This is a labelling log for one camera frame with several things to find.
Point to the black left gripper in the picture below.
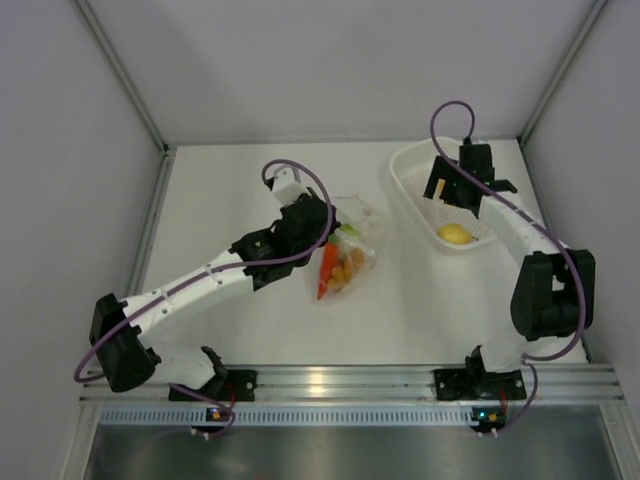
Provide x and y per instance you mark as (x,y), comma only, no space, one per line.
(335,223)

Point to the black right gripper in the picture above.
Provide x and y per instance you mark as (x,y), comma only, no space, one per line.
(443,170)

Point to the yellow fake pear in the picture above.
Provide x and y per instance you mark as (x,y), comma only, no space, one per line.
(455,234)

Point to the clear zip top bag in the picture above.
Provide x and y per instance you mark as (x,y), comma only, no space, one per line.
(371,221)

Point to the orange fake fruit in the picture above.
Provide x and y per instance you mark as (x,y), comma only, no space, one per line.
(345,271)

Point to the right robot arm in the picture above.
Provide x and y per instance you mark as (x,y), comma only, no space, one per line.
(552,301)

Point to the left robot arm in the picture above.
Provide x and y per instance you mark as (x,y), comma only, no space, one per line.
(129,336)

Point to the fake carrot with green leaves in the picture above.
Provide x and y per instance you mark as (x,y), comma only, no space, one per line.
(330,258)

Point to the green fake cabbage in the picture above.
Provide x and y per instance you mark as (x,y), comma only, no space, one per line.
(348,231)

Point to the white perforated plastic basket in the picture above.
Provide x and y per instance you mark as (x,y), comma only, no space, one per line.
(444,204)

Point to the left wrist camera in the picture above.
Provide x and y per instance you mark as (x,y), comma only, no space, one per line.
(285,185)

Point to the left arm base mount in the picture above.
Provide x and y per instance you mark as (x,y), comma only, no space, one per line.
(236,384)

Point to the white slotted cable duct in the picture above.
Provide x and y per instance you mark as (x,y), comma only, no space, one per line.
(291,416)

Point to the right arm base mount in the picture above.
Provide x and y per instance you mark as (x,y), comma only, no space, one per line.
(453,384)

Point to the aluminium mounting rail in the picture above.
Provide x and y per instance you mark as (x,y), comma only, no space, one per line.
(557,383)

